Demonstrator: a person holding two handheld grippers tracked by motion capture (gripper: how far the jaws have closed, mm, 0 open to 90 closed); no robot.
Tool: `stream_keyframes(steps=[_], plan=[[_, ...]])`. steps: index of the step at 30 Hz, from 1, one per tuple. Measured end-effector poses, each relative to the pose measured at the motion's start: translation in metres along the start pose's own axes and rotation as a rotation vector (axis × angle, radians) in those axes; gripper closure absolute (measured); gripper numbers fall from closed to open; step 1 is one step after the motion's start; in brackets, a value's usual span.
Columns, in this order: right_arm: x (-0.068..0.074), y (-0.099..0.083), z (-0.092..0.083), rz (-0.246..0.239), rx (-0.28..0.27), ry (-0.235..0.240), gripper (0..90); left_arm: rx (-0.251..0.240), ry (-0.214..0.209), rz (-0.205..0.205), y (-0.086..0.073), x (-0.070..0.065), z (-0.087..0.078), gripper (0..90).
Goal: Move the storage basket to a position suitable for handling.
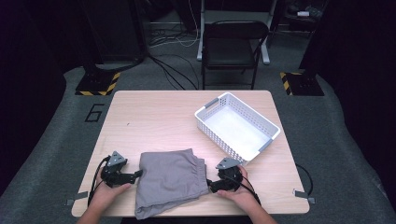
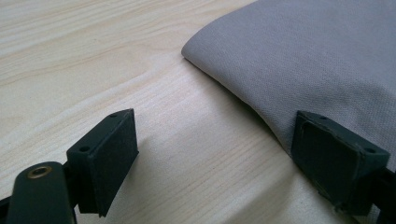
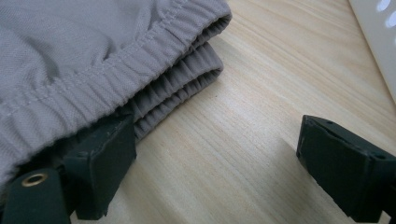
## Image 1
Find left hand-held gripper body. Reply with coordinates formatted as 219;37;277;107
100;150;138;189

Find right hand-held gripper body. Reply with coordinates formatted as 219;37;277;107
215;157;244;192

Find gray pants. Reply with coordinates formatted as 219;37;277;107
134;147;210;220

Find white perforated plastic basket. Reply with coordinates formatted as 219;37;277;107
194;91;282;166

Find person's right hand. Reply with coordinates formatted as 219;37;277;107
216;164;262;213

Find person's left hand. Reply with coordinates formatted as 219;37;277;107
88;174;133;216

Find gray tape strip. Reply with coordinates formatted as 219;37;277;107
292;188;317;205
64;190;90;207

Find black striped stand base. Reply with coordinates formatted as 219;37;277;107
279;71;325;97
75;69;121;97

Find black folding chair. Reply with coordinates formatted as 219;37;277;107
201;20;270;91
196;0;278;65

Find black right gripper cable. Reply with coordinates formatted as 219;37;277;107
222;174;262;205

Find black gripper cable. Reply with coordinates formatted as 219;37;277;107
88;155;112;207
222;174;262;205

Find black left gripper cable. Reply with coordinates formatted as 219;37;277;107
88;155;112;207

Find black cable beside table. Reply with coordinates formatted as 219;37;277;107
295;162;314;197

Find black floor cables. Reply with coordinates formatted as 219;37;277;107
146;52;201;91

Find white floor cable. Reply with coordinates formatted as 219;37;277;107
148;0;201;49

